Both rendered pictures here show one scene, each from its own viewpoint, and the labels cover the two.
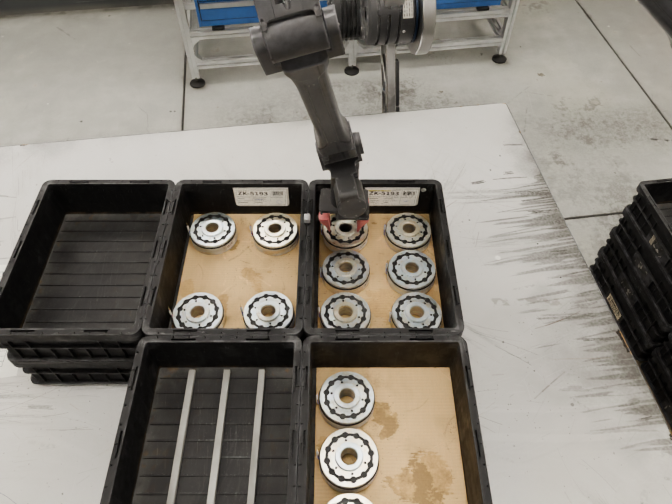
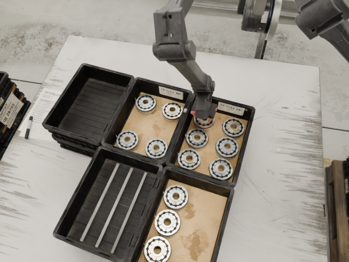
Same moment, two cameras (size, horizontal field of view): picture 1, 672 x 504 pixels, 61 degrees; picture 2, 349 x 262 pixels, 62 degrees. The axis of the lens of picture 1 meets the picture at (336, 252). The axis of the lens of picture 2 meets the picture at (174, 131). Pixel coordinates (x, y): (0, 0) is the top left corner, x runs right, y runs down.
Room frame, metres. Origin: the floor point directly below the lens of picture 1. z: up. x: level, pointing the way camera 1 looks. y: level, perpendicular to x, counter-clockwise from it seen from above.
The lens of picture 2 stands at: (0.09, -0.17, 2.04)
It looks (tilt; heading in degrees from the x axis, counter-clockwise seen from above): 60 degrees down; 23
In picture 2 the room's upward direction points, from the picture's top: 4 degrees counter-clockwise
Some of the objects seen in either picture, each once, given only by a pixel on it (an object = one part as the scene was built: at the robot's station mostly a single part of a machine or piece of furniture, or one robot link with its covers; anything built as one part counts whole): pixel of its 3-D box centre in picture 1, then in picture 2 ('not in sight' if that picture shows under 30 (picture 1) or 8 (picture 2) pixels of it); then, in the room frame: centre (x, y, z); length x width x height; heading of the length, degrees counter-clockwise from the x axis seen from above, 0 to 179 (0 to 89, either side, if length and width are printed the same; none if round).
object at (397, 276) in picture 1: (411, 269); (227, 146); (0.71, -0.16, 0.86); 0.10 x 0.10 x 0.01
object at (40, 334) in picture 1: (88, 252); (90, 101); (0.71, 0.51, 0.92); 0.40 x 0.30 x 0.02; 0
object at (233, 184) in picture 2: (378, 252); (212, 135); (0.71, -0.09, 0.92); 0.40 x 0.30 x 0.02; 0
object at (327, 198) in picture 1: (344, 193); (204, 104); (0.82, -0.02, 0.98); 0.10 x 0.07 x 0.07; 89
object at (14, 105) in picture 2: not in sight; (10, 109); (0.75, 1.32, 0.41); 0.31 x 0.02 x 0.16; 8
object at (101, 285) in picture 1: (96, 267); (93, 107); (0.71, 0.51, 0.87); 0.40 x 0.30 x 0.11; 0
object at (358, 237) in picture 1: (345, 229); (204, 118); (0.82, -0.02, 0.86); 0.10 x 0.10 x 0.01
